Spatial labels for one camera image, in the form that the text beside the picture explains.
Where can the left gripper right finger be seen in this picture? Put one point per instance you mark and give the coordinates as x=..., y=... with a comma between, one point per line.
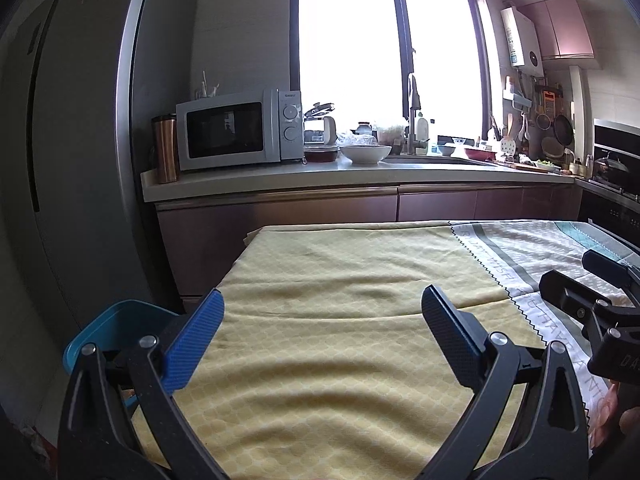
x=460, y=337

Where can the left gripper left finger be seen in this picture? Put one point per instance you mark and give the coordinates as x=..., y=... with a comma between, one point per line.
x=187, y=340

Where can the blue plastic trash bin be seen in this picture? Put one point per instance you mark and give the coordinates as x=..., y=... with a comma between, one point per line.
x=117, y=329

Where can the kitchen counter with cabinets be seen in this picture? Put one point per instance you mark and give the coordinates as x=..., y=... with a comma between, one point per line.
x=204, y=217

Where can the chrome kitchen faucet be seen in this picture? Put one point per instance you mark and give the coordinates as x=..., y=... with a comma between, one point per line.
x=414, y=107

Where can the right hand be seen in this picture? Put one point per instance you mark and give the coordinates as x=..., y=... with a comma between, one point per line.
x=617, y=410

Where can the grey white patterned tablecloth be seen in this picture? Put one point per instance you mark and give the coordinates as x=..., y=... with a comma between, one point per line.
x=532, y=258

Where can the black stove with pot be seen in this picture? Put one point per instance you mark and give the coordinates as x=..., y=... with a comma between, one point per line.
x=610, y=197

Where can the yellow patterned tablecloth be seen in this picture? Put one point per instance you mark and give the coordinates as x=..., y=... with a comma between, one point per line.
x=324, y=367

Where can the red dish on counter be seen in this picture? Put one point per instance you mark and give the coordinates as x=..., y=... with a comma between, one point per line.
x=480, y=155

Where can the white ceramic bowl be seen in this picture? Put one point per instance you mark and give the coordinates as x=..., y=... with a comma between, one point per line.
x=365, y=155

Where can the white soap bottle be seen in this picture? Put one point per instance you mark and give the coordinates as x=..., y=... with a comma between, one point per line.
x=422, y=125

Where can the copper thermos tumbler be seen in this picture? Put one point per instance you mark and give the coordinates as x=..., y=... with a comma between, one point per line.
x=165, y=136

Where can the white microwave oven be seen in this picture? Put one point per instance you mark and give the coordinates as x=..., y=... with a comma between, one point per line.
x=247, y=128

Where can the electric kettle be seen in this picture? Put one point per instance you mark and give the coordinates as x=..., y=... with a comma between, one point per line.
x=319, y=125

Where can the white water heater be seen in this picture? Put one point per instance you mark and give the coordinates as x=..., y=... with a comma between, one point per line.
x=521, y=36

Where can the silver refrigerator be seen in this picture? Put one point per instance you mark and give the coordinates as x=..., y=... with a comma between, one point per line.
x=82, y=84

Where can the pink wall cabinet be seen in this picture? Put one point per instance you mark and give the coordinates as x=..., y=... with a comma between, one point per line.
x=561, y=30

